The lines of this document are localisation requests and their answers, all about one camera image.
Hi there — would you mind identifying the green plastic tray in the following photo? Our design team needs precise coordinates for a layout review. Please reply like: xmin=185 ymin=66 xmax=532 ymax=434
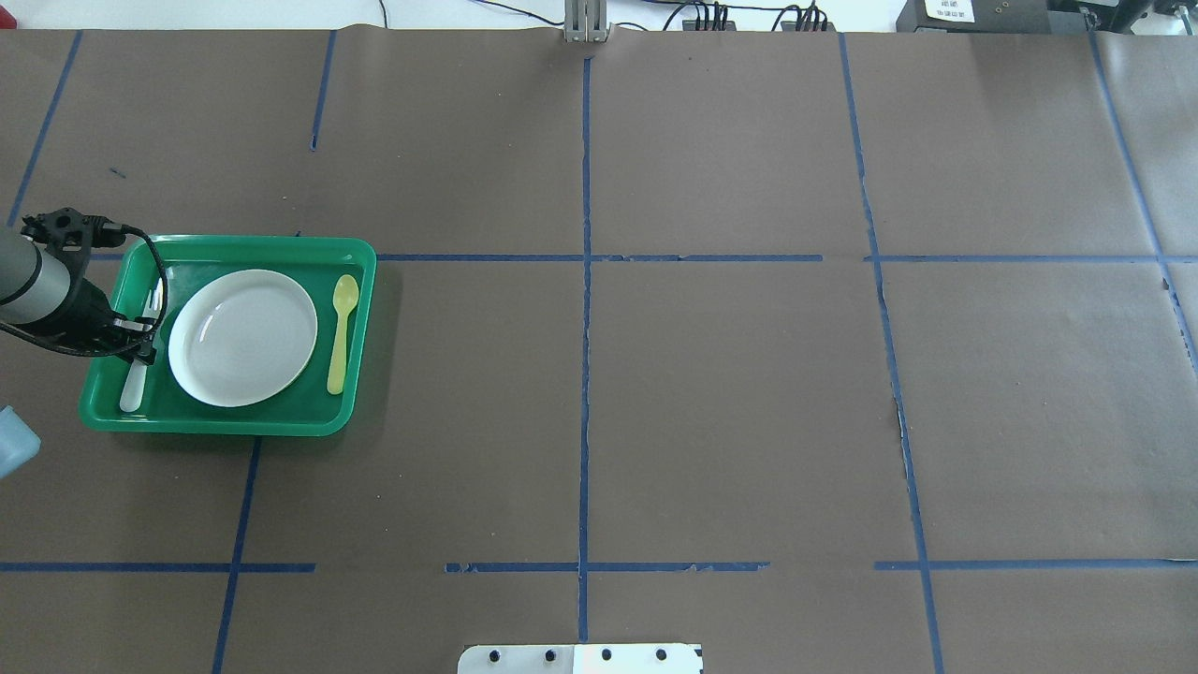
xmin=79 ymin=235 xmax=377 ymax=438

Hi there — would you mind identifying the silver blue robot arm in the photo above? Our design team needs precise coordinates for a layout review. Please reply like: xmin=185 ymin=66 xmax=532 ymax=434
xmin=4 ymin=225 xmax=168 ymax=368

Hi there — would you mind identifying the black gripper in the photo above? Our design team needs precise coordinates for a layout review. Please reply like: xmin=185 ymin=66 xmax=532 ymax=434
xmin=58 ymin=280 xmax=158 ymax=366

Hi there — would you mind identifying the yellow plastic spoon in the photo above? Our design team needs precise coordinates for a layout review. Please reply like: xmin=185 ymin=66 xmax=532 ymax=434
xmin=326 ymin=274 xmax=361 ymax=396

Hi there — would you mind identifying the black desktop box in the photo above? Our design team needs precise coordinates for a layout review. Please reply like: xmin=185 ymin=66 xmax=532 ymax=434
xmin=895 ymin=1 xmax=1051 ymax=35

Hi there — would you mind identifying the aluminium frame post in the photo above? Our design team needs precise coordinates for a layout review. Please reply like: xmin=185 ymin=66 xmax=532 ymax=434
xmin=562 ymin=0 xmax=611 ymax=43

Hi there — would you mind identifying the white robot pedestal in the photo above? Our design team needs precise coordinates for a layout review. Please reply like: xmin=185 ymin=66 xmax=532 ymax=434
xmin=456 ymin=640 xmax=704 ymax=673

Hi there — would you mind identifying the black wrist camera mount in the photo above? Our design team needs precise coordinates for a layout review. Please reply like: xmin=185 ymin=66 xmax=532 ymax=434
xmin=19 ymin=208 xmax=127 ymax=253

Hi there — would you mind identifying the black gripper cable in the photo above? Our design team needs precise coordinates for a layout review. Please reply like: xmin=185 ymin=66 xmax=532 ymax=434
xmin=0 ymin=221 xmax=171 ymax=359

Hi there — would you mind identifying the white round plate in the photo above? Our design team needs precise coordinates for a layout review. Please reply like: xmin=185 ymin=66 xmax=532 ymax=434
xmin=167 ymin=269 xmax=317 ymax=408

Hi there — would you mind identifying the clear plastic fork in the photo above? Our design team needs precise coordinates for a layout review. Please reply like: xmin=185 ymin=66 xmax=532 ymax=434
xmin=119 ymin=280 xmax=164 ymax=413

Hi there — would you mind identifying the brown paper table cover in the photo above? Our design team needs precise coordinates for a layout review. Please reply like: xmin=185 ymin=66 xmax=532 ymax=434
xmin=4 ymin=26 xmax=1194 ymax=673

